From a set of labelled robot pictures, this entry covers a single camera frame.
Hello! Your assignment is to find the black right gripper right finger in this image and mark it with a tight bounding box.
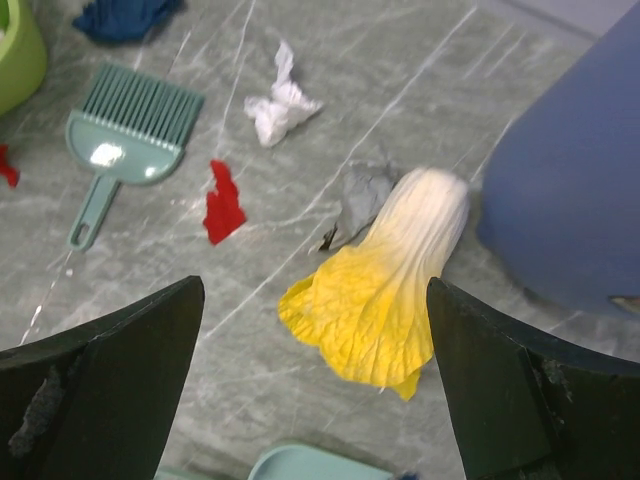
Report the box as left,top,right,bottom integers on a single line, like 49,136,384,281
427,278,639,479

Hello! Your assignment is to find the green plastic basket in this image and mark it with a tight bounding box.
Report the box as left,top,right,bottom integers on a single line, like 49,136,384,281
1,0,47,115

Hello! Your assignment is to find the grey crumpled paper scrap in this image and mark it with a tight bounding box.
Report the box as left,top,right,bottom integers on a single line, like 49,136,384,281
315,161,403,251

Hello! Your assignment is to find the dark blue paper scrap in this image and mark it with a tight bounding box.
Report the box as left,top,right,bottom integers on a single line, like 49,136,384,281
72,0,185,43

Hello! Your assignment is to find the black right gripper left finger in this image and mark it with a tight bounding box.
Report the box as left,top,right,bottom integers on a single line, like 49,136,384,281
1,276,204,479

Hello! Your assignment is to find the blue plastic bucket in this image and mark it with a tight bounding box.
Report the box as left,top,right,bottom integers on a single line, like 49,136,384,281
477,7,639,319

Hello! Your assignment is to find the teal hand brush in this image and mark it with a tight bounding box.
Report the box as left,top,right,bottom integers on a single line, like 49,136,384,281
65,63,205,251

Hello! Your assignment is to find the white crumpled paper scrap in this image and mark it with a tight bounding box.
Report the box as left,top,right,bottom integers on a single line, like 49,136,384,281
244,40,324,148

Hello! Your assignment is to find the small red paper scrap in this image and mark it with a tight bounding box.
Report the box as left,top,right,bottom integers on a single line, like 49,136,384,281
0,144,20,188

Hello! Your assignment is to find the teal dustpan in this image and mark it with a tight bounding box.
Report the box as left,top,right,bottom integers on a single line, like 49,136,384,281
154,441,396,480

